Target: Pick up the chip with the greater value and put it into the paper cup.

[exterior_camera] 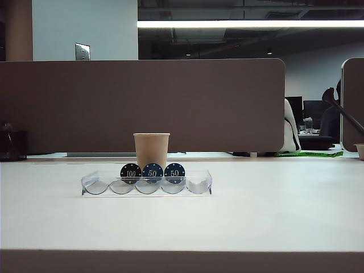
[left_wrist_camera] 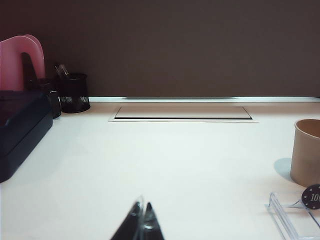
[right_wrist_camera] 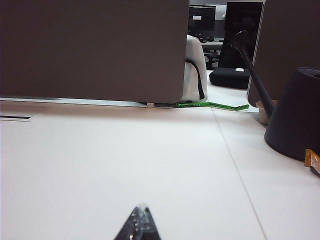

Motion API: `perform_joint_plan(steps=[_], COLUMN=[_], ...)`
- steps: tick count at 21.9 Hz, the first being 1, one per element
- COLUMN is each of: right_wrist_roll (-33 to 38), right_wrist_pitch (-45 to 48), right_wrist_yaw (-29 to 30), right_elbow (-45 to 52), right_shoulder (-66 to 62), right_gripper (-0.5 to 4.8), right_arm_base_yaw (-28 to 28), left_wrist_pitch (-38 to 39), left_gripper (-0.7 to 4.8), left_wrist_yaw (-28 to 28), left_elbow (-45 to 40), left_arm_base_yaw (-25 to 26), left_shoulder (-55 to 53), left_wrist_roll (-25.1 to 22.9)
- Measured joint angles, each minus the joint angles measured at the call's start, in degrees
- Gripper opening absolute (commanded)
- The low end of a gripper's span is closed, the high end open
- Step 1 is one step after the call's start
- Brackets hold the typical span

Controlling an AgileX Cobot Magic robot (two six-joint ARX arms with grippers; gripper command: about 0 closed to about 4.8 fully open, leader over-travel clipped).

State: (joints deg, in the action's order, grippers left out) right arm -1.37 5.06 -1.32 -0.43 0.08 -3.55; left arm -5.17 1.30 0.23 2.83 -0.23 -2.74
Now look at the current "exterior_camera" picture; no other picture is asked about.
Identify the brown paper cup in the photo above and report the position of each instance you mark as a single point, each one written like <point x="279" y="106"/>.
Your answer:
<point x="152" y="148"/>

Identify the green tape strip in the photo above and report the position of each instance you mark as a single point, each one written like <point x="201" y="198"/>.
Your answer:
<point x="312" y="153"/>

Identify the white office chair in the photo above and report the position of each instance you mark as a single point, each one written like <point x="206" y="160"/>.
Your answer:
<point x="290" y="128"/>

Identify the black 100 poker chip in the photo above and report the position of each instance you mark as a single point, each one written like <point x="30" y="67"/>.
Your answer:
<point x="130" y="173"/>

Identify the metal wall switch plate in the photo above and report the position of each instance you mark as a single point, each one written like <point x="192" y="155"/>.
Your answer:
<point x="82" y="51"/>

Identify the narrow brown desk partition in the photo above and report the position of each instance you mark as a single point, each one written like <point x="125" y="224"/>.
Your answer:
<point x="354" y="99"/>

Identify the tall black monitor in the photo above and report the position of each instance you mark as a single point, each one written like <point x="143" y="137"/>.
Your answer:
<point x="297" y="108"/>

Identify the clear bottle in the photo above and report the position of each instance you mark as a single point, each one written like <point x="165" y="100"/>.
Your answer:
<point x="308" y="124"/>

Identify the long ceiling light strip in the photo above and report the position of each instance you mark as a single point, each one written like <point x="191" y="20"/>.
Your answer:
<point x="227" y="24"/>

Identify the wide black monitor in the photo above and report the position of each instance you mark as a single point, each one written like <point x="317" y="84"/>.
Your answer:
<point x="312" y="109"/>

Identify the clear plastic chip tray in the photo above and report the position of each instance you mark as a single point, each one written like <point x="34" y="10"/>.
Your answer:
<point x="96" y="187"/>

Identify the black bag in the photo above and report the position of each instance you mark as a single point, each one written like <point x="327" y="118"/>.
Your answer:
<point x="315" y="142"/>

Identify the person in blue shirt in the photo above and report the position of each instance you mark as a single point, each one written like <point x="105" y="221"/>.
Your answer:
<point x="330" y="122"/>

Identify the blue 50 poker chip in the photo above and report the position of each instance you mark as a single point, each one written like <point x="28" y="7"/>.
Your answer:
<point x="175" y="172"/>
<point x="152" y="173"/>

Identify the grey metal partition rail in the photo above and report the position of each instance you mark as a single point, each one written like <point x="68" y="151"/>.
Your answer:
<point x="99" y="154"/>

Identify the beige paper bowl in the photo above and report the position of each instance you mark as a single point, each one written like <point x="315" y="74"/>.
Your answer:
<point x="360" y="150"/>

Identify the wide brown desk partition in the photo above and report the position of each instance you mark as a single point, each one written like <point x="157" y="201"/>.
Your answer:
<point x="142" y="99"/>

